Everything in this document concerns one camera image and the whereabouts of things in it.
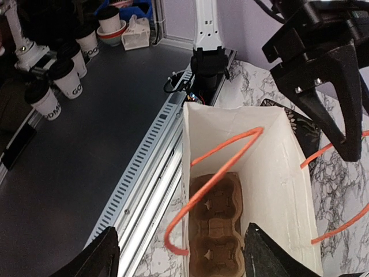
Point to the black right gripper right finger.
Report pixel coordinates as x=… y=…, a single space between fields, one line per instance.
x=264 y=257

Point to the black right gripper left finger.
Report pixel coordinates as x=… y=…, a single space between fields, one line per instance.
x=99 y=258

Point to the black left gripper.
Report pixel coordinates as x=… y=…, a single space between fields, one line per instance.
x=322 y=42

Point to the brown cardboard cup carrier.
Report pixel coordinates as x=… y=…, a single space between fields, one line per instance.
x=215 y=241

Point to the white paper takeout bag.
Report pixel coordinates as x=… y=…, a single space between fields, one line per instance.
x=259 y=145

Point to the background white coffee cup one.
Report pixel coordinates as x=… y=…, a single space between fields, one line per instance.
x=41 y=97

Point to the background white coffee cup two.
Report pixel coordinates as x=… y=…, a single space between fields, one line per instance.
x=65 y=77

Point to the background white coffee cup three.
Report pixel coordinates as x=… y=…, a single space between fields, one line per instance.
x=72 y=50

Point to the background white coffee cup four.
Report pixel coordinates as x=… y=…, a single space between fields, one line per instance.
x=85 y=36

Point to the black floral tray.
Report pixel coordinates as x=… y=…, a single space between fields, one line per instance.
x=306 y=131

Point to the white red rimmed bowl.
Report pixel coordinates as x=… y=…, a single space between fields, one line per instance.
x=114 y=38

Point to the background cup in bowl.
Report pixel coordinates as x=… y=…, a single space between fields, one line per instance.
x=108 y=18

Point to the aluminium table edge rail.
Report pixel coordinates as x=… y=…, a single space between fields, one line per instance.
x=149 y=142

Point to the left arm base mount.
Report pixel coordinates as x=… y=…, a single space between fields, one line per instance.
x=201 y=90

